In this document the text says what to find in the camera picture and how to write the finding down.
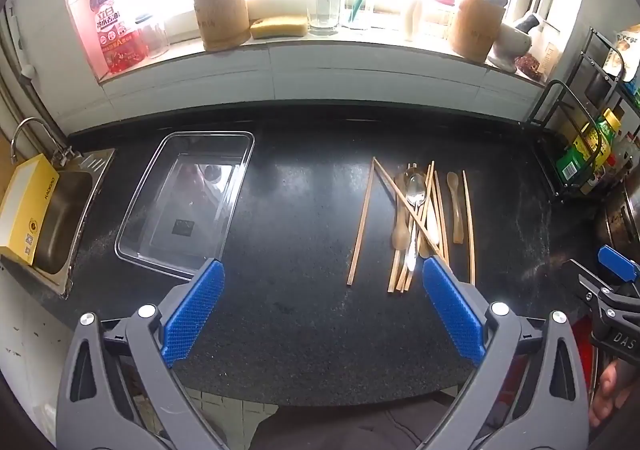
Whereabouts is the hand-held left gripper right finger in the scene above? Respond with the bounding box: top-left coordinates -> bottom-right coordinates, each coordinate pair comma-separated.
422,256 -> 592,450

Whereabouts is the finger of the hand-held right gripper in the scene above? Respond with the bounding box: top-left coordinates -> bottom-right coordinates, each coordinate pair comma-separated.
577,244 -> 640,311

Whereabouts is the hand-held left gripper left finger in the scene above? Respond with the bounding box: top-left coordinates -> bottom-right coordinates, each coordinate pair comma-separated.
55,259 -> 226,450

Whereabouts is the long wooden chopstick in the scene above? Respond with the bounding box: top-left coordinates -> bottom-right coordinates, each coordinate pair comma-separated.
461,170 -> 476,285
346,165 -> 376,287

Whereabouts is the clear plastic container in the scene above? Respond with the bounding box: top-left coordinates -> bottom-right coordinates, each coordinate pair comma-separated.
114,131 -> 256,280

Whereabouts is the pile of wooden chopsticks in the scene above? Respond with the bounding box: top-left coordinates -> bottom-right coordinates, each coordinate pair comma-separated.
372,157 -> 451,293

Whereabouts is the silver metal spoon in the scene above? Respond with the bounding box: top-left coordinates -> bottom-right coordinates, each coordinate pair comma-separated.
404,176 -> 427,273

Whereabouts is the person's right hand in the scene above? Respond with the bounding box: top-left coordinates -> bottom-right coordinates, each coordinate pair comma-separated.
589,360 -> 633,428

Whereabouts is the green bottle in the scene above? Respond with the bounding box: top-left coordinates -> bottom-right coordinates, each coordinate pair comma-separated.
555,108 -> 621,181

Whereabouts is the steel sink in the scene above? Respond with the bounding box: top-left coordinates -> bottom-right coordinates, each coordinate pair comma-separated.
0,147 -> 116,299

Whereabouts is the yellow cardboard box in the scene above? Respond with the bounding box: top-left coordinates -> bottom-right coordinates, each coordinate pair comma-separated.
0,153 -> 61,266

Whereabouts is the snack packet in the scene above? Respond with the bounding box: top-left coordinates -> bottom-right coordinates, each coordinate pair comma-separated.
602,24 -> 640,81

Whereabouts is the red packet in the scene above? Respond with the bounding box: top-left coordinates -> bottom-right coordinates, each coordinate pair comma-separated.
514,54 -> 544,79

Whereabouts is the white stone mortar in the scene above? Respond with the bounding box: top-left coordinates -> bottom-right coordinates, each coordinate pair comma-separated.
487,22 -> 534,74

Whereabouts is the steel faucet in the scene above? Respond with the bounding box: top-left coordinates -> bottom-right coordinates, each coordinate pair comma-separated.
9,117 -> 77,167

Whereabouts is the dark pestle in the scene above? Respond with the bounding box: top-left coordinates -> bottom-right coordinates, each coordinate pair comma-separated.
514,13 -> 544,34

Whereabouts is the bamboo utensil holder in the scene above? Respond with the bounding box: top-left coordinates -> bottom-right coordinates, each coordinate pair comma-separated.
449,0 -> 506,64

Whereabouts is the clear glass jar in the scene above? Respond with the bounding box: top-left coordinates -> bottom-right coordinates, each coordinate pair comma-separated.
134,14 -> 171,60

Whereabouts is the red detergent bottle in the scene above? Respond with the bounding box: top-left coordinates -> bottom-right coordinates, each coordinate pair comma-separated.
86,0 -> 149,76

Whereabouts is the yellow sponge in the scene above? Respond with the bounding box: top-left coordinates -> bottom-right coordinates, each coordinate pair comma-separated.
249,14 -> 310,40

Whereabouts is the bamboo canister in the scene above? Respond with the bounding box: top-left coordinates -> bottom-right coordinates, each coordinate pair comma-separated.
192,0 -> 250,52

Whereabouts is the black wire rack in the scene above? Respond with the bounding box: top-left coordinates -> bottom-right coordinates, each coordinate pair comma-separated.
524,26 -> 640,204

